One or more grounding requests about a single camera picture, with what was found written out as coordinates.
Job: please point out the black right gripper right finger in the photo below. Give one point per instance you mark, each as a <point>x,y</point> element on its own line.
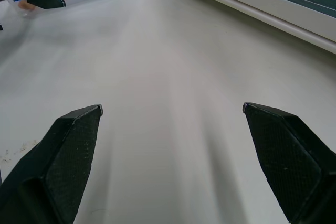
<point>296,163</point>

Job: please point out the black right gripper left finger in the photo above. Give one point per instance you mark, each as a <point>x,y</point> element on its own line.
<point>50,171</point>

